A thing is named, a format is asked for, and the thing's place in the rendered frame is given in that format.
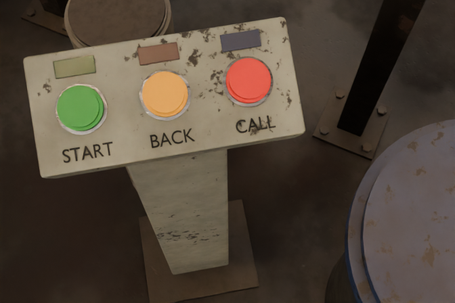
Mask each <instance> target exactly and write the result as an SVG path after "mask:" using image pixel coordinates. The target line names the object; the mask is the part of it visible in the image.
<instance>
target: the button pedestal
mask: <svg viewBox="0 0 455 303"><path fill-rule="evenodd" d="M255 29H259V35H260V39H261V46H260V47H253V48H248V49H240V50H235V51H227V52H222V48H221V41H220V36H219V35H221V34H229V33H234V32H242V31H247V30H255ZM174 42H177V47H178V52H179V60H172V61H168V62H159V63H155V64H147V65H142V66H140V64H139V57H138V52H137V48H140V47H148V46H153V45H161V44H165V43H174ZM88 55H93V56H94V60H95V69H96V73H91V74H84V75H79V76H71V77H66V78H58V79H56V76H55V72H54V67H53V61H58V60H66V59H71V58H76V57H84V56H88ZM244 58H252V59H255V60H258V61H260V62H261V63H263V64H264V65H265V66H266V67H267V69H268V70H269V73H270V76H271V85H270V88H269V91H268V92H267V94H266V95H265V97H263V98H262V99H261V100H259V101H257V102H255V103H242V102H239V101H237V100H235V99H234V98H233V97H232V96H231V95H230V93H229V92H228V89H227V87H226V76H227V73H228V70H229V69H230V67H231V66H232V65H233V64H234V63H235V62H237V61H238V60H241V59H244ZM23 64H24V73H25V77H26V86H27V91H28V99H29V104H30V113H31V117H32V125H33V131H34V135H35V143H36V149H37V157H38V162H39V170H40V175H41V176H42V178H46V179H57V178H62V177H69V176H73V175H78V174H85V173H90V172H97V171H101V170H109V169H113V168H120V167H125V166H126V167H127V169H128V171H129V174H130V175H131V178H132V180H133V183H134V185H135V188H136V189H137V192H138V195H139V197H140V200H141V201H142V204H143V206H144V209H145V211H146V214H147V216H143V217H139V225H140V231H141V237H142V247H143V253H144V262H145V268H146V279H147V284H148V294H149V300H150V303H175V302H182V301H186V300H193V299H197V298H203V297H207V296H214V295H218V294H225V293H229V292H236V291H240V290H244V289H250V288H255V287H259V281H258V277H257V271H256V267H255V261H254V257H253V251H252V247H251V241H250V237H249V233H248V227H247V223H246V217H245V213H244V207H243V203H242V200H234V201H230V202H229V201H228V151H227V149H231V148H236V147H243V146H247V145H255V144H260V143H267V142H271V141H279V140H283V139H291V138H295V137H298V136H299V135H302V134H303V133H305V122H304V118H303V111H302V107H301V100H300V96H299V89H298V84H297V78H296V74H295V67H294V63H293V56H292V51H291V48H290V41H289V36H288V29H287V25H286V20H285V19H284V18H283V17H279V18H270V19H266V20H257V21H253V22H245V23H239V24H232V25H227V26H219V27H214V28H206V29H201V30H193V31H188V32H180V33H175V34H167V35H163V36H157V37H150V38H144V39H137V40H132V41H124V42H119V43H111V44H106V45H98V46H93V47H85V48H80V49H72V50H68V51H59V52H55V53H46V54H42V55H34V56H28V57H26V58H24V61H23ZM158 72H172V73H174V74H176V75H178V76H179V77H180V78H181V79H182V80H183V81H184V83H185V84H186V87H187V90H188V100H187V102H186V105H185V107H184V108H183V110H182V111H181V112H180V113H178V114H176V115H174V116H171V117H160V116H157V115H154V114H153V113H152V112H150V111H149V110H148V108H147V107H146V106H145V104H144V101H143V98H142V91H143V88H144V85H145V83H146V81H147V80H148V79H149V78H150V77H151V76H152V75H154V74H156V73H158ZM77 85H84V86H87V87H90V88H92V89H93V90H95V91H96V92H97V93H98V94H99V95H100V97H101V98H102V101H103V103H104V114H103V116H102V119H101V120H100V122H99V123H98V124H97V125H96V126H95V127H93V128H92V129H89V130H88V131H74V130H72V129H70V128H68V127H66V126H65V125H64V124H63V123H62V122H61V121H60V119H59V117H58V113H57V103H58V100H59V98H60V96H61V94H63V92H65V90H67V89H68V88H70V87H73V86H77Z"/></svg>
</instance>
